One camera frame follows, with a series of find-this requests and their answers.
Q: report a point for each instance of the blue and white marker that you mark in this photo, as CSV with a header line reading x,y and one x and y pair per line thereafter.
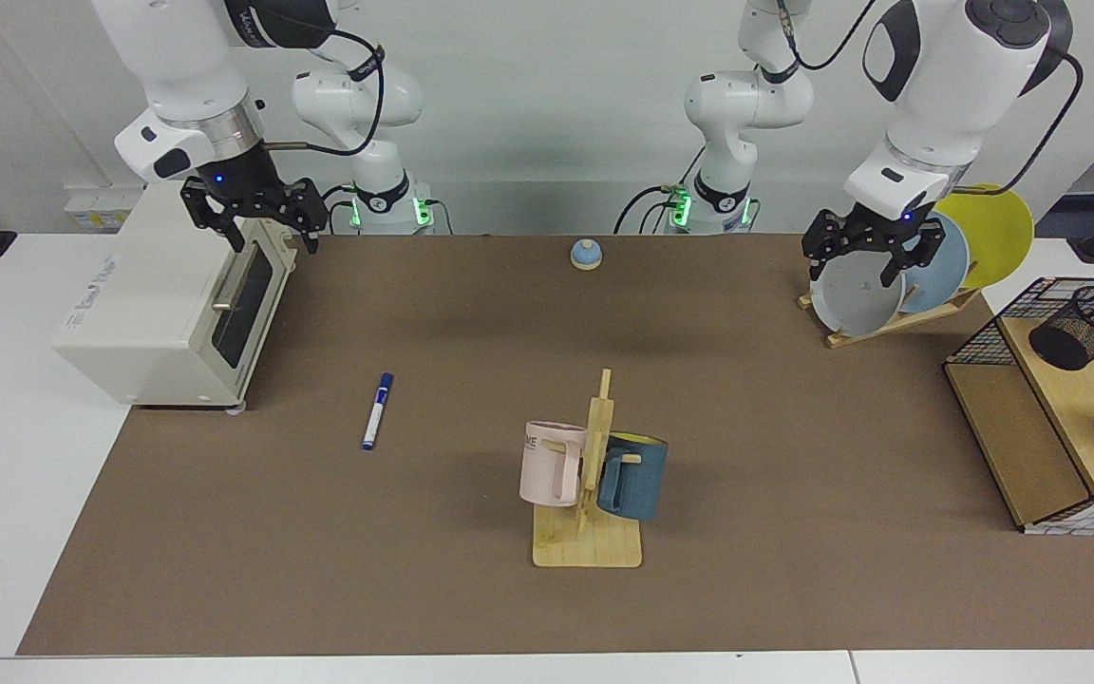
x,y
378,410

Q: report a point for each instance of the black mesh pen holder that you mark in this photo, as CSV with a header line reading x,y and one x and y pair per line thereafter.
x,y
1079,332

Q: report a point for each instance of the grey plate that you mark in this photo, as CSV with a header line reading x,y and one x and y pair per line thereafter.
x,y
851,299

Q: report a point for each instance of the light blue plate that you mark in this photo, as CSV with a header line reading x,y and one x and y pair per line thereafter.
x,y
941,266

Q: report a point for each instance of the wooden plate rack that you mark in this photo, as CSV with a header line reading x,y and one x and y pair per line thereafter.
x,y
898,323

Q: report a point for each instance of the yellow plate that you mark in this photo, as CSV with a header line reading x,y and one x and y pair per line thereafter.
x,y
993,233

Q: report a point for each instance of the pale toaster oven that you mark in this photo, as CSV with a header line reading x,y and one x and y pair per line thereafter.
x,y
148,304

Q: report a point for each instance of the small blue round thing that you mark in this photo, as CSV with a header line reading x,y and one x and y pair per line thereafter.
x,y
586,255

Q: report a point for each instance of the dark blue cup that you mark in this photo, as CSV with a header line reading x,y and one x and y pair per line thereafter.
x,y
642,480

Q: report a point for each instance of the brown table cloth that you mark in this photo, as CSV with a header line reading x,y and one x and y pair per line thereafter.
x,y
367,551

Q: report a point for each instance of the pink cup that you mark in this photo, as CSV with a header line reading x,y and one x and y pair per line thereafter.
x,y
542,470

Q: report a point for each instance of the wooden cup stand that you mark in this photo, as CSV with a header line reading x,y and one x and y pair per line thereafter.
x,y
594,546

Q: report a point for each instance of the white wall socket strip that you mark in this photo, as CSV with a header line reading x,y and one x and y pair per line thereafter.
x,y
96,209

